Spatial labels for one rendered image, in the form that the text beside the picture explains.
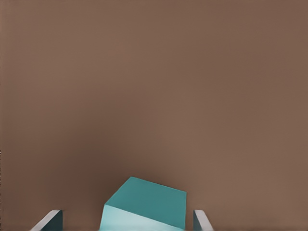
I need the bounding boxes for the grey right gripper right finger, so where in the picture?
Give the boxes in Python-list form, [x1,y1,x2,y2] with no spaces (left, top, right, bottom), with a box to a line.
[193,209,214,231]

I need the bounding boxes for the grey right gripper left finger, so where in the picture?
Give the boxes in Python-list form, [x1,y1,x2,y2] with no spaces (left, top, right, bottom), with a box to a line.
[30,209,64,231]

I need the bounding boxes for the blue cube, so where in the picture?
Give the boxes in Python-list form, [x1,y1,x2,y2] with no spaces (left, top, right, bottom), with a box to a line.
[99,176,188,231]

